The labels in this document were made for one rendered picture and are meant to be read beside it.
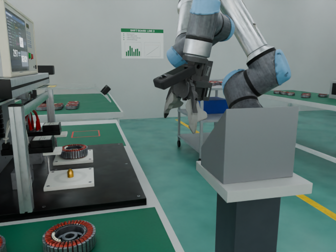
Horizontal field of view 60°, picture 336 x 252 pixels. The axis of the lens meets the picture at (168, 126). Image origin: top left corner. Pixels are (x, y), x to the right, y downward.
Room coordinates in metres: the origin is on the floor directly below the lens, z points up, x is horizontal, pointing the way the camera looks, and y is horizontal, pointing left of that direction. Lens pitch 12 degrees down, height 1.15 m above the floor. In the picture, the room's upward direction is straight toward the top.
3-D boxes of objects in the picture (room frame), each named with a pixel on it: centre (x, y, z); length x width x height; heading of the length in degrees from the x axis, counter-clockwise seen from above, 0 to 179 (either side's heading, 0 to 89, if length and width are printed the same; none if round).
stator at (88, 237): (0.58, 0.22, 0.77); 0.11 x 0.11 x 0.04
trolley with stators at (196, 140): (3.68, -0.54, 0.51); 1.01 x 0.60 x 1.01; 15
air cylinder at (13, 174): (0.88, 0.47, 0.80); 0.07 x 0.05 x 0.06; 15
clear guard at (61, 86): (1.21, 0.41, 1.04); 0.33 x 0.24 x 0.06; 105
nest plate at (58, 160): (1.15, 0.39, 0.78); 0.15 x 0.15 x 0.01; 15
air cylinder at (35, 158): (1.12, 0.53, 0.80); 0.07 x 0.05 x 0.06; 15
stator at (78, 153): (1.15, 0.39, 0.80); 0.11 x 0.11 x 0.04
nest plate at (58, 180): (0.92, 0.33, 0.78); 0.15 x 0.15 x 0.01; 15
